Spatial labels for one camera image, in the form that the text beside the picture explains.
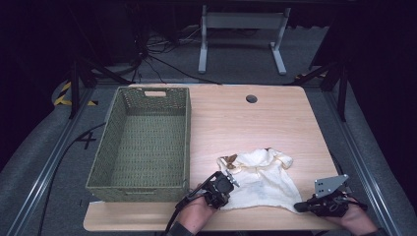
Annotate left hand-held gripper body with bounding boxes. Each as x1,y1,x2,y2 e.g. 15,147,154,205
203,170,240,209

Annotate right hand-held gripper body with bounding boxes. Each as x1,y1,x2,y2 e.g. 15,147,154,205
309,174,350,218

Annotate cream fleece garment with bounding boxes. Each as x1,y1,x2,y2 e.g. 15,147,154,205
215,147,304,214

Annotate green woven basket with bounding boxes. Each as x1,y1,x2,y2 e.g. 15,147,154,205
86,86,192,204

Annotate person's left hand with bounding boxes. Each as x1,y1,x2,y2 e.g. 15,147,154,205
178,185,219,235

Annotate person's right hand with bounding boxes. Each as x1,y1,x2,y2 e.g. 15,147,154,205
328,196,379,236

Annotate black metal stand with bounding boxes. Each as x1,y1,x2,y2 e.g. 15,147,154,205
284,60,349,123
67,57,132,120

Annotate yellow black hazard tape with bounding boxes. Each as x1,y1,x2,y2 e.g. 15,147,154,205
53,81,99,107

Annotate left hand-held gripper cable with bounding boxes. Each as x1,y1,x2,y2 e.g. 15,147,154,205
162,193,206,236

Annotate black floor cable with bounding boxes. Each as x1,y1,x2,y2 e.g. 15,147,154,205
37,121,107,236

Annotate tangle of black cables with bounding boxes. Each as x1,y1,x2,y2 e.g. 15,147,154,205
131,28,224,87

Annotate grey metal desk frame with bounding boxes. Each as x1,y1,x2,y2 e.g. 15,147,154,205
198,4,292,76

